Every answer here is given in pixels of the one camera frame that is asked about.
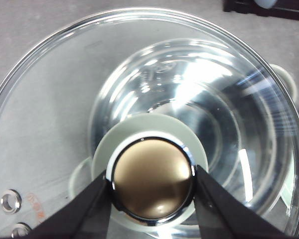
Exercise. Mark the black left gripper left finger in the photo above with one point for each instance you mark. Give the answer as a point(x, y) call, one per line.
point(86, 217)

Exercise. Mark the glass steamer lid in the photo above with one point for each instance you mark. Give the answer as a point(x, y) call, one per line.
point(46, 116)

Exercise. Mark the green electric steamer pot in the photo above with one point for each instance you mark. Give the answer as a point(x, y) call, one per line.
point(241, 104)

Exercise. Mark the blue plate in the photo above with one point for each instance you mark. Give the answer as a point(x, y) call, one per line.
point(266, 3)

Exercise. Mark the black plate rack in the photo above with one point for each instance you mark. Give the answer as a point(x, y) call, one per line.
point(285, 8)

